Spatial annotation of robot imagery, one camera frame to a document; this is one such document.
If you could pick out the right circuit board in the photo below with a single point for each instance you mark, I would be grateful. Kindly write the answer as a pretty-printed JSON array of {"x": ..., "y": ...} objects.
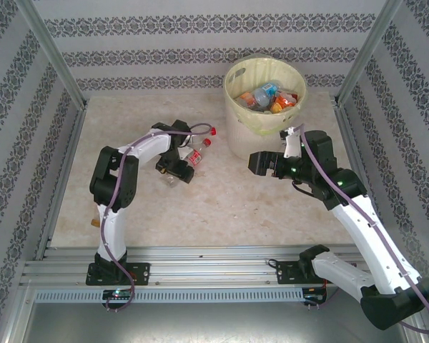
[{"x": 314, "y": 298}]

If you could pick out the cream plastic bin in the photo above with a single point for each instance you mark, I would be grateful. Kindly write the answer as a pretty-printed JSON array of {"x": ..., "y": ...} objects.
[{"x": 243, "y": 143}]

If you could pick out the left circuit board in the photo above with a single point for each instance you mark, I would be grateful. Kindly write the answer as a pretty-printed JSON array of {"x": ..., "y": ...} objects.
[{"x": 118, "y": 293}]

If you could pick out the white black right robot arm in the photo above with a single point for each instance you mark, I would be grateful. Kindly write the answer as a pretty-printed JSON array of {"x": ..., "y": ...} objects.
[{"x": 357, "y": 229}]

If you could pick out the clear bottle blue label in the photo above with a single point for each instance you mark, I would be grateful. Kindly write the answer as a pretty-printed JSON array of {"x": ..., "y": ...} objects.
[{"x": 268, "y": 87}]

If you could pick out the short red label bottle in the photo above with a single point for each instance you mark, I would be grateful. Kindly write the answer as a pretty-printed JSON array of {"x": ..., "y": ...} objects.
[{"x": 196, "y": 157}]

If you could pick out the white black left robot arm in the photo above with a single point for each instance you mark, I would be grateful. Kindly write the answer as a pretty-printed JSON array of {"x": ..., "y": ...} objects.
[{"x": 118, "y": 228}]

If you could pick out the pale yellow bin liner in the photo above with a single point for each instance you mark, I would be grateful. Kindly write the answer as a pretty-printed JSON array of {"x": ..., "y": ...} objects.
[{"x": 257, "y": 73}]

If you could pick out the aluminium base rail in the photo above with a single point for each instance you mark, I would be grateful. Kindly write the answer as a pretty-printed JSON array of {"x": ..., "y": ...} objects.
[{"x": 214, "y": 266}]

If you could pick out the circuit board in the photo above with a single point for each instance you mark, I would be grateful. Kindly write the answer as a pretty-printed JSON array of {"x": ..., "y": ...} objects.
[
  {"x": 118, "y": 293},
  {"x": 314, "y": 298}
]

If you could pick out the clear bottle orange label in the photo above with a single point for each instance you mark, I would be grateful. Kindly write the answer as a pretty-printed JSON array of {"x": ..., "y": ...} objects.
[{"x": 248, "y": 100}]

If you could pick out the aluminium frame post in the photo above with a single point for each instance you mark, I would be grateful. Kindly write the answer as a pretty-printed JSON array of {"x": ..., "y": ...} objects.
[
  {"x": 370, "y": 50},
  {"x": 53, "y": 53}
]

